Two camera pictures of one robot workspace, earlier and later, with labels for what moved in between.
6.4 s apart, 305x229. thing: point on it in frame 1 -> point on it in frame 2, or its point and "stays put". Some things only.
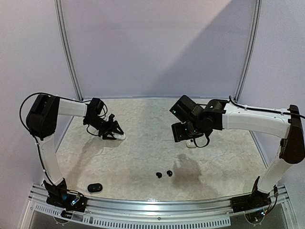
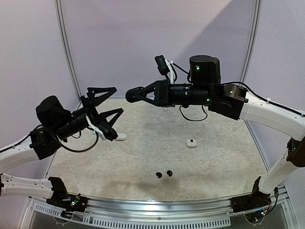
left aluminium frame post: x=66 y=48 stays put
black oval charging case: x=95 y=188 -> x=138 y=94
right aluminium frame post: x=258 y=10 stays put
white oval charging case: x=121 y=137 stays put
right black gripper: x=180 y=132 -> x=162 y=93
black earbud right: x=169 y=172 stays put
